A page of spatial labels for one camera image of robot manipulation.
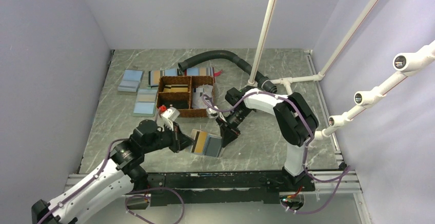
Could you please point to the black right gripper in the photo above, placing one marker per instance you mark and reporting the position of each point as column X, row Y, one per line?
column 228, row 131

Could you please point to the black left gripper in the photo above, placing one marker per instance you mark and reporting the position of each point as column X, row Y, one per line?
column 179, row 141

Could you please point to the gold credit card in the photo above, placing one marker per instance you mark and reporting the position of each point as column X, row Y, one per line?
column 200, row 139

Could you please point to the blue credit cards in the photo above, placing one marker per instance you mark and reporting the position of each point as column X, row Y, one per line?
column 213, row 146

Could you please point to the tan leather card holder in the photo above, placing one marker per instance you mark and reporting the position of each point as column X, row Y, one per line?
column 206, row 144

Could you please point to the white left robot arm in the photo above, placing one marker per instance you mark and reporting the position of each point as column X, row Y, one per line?
column 118, row 174

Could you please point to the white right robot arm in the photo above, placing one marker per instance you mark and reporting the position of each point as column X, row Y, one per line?
column 296, row 121

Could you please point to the grey cards in basket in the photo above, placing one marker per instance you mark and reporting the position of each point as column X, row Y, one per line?
column 201, row 96

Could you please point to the row of cards behind basket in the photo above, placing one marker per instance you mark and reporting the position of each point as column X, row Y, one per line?
column 155, row 75

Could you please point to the blue card stack far left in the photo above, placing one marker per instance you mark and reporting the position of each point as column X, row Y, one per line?
column 131, row 81

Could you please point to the brown woven divided basket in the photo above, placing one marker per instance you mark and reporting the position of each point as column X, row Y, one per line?
column 192, row 82

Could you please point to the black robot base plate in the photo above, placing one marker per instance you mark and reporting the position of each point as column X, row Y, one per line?
column 267, row 186

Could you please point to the aluminium frame rail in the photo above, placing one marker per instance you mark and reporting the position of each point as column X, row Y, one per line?
column 327, row 184

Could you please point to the white PVC pipe frame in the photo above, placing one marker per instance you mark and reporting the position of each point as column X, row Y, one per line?
column 405, row 65

